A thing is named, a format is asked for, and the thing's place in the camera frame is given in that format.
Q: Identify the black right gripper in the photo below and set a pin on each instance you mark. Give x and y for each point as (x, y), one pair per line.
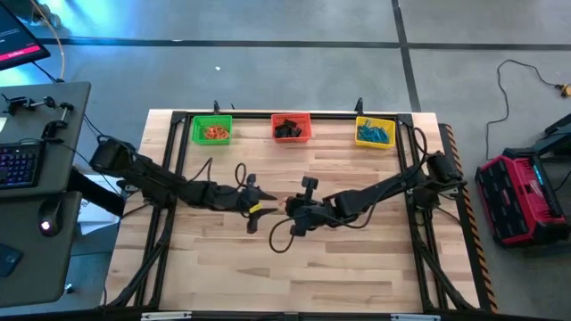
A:
(312, 211)

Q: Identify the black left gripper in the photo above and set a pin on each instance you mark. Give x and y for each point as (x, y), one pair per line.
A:
(232, 198)

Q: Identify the yellow plastic basket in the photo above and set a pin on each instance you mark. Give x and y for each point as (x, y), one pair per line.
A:
(392, 145)

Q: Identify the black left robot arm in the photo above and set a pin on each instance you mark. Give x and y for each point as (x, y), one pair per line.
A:
(151, 178)

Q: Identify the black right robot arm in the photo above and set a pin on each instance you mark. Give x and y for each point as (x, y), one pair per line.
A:
(383, 187)

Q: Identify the yellow tape tag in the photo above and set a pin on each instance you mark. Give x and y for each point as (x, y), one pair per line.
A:
(255, 208)

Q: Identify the orange plastic basket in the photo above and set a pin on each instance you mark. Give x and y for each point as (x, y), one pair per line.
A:
(305, 118)

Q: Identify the black table clamp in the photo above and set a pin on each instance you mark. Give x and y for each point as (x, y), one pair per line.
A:
(359, 106)
(216, 108)

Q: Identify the green plastic basket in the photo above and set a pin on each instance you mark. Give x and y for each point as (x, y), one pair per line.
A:
(196, 120)

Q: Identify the white paper sheet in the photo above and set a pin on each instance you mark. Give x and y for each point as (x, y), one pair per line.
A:
(93, 211)

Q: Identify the orange black hazard strip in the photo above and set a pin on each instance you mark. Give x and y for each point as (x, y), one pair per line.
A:
(479, 258)

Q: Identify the small metal knob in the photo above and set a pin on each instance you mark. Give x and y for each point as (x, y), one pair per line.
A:
(68, 289)

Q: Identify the black computer mouse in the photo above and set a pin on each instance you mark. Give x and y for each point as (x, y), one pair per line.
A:
(49, 218)

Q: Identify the grey desk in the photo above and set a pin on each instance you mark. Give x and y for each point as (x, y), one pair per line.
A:
(53, 276)

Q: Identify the black metal clamp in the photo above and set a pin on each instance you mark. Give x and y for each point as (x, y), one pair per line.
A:
(27, 104)
(53, 129)

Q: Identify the red black tool case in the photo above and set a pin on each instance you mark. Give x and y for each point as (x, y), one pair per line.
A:
(517, 200)

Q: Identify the black backlit keyboard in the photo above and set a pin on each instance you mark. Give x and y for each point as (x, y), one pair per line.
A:
(20, 165)

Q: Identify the black stand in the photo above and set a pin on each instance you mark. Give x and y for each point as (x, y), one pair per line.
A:
(557, 129)

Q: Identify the black computer monitor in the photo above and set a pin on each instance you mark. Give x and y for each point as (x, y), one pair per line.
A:
(18, 40)

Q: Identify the yellow plug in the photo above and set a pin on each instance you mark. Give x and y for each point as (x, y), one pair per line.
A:
(565, 90)

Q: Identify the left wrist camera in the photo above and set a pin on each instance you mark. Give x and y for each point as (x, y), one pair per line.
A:
(251, 180)

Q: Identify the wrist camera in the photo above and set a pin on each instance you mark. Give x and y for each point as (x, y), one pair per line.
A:
(251, 180)
(310, 185)

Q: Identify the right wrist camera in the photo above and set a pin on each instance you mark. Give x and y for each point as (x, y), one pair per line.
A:
(310, 185)

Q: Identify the black aluminium table frame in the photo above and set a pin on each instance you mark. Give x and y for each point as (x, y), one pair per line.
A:
(250, 116)

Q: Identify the silver metal bracket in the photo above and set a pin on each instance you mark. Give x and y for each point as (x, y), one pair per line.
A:
(415, 317)
(165, 316)

